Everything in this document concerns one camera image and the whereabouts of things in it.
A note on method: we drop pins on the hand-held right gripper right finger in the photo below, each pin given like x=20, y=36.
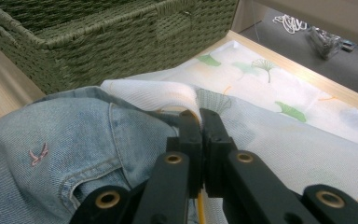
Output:
x=230, y=177

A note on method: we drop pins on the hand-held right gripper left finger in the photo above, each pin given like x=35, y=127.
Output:
x=174, y=174

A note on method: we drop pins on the white leaf-print mesh laundry bag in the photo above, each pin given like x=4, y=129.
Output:
x=276, y=124

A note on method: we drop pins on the light blue denim garment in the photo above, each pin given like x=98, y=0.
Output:
x=59, y=149

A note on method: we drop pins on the green woven basket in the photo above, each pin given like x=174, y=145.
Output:
x=105, y=40

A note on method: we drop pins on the dark bundle under desk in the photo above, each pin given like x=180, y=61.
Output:
x=323, y=42

